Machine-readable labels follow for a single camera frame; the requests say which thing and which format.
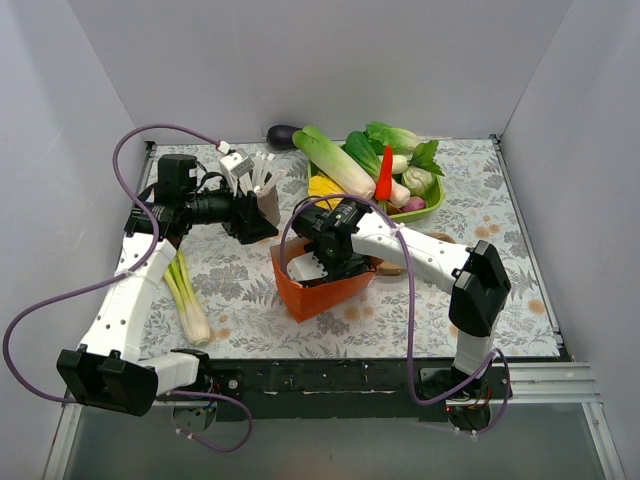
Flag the aluminium frame rail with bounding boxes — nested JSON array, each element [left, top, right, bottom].
[[62, 362, 604, 407]]

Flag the pale green round cabbage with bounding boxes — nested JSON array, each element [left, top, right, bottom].
[[401, 166, 435, 197]]

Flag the bok choy dark green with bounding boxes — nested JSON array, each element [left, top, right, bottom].
[[342, 131, 382, 181]]

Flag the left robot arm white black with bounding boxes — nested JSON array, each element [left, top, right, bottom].
[[56, 150, 278, 416]]

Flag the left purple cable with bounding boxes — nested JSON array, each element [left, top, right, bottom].
[[2, 123, 254, 453]]

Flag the green celery stalk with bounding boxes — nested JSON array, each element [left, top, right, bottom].
[[163, 249, 211, 347]]

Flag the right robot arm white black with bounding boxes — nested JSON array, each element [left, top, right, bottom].
[[286, 195, 511, 398]]

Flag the purple cable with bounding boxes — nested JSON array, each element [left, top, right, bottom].
[[278, 194, 512, 436], [2, 123, 254, 453]]

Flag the white radish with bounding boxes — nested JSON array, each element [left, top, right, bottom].
[[389, 154, 411, 207]]

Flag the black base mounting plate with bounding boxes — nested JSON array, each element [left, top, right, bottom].
[[173, 358, 511, 429]]

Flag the dark purple eggplant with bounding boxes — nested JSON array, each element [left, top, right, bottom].
[[266, 124, 300, 151]]

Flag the orange paper bag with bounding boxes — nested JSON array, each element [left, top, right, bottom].
[[270, 244, 381, 323]]

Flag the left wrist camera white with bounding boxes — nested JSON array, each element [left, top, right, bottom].
[[220, 149, 255, 196]]

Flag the yellow cabbage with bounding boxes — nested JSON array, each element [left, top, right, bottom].
[[308, 173, 344, 210]]

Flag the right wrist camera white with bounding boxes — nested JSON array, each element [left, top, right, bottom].
[[287, 252, 328, 284]]

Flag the grey straw holder cup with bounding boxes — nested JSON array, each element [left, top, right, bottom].
[[258, 187, 281, 227]]

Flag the leafy green herb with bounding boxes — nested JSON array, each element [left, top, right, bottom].
[[409, 139, 444, 176]]

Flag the orange carrot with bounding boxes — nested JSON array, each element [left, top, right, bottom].
[[374, 145, 393, 202]]

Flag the green plastic basket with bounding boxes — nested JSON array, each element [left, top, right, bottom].
[[308, 162, 444, 222]]

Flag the purple onion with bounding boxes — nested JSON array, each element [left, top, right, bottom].
[[401, 196, 427, 213]]

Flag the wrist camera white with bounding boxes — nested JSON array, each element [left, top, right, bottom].
[[220, 149, 255, 196], [287, 252, 328, 284]]

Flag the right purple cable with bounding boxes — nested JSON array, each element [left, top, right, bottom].
[[278, 194, 512, 436]]

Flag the napa cabbage long green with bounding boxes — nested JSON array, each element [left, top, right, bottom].
[[292, 125, 375, 199]]

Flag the floral tablecloth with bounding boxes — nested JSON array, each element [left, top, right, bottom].
[[182, 139, 560, 359]]

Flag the cardboard cup carrier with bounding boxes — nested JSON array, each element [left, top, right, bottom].
[[377, 232, 456, 280]]

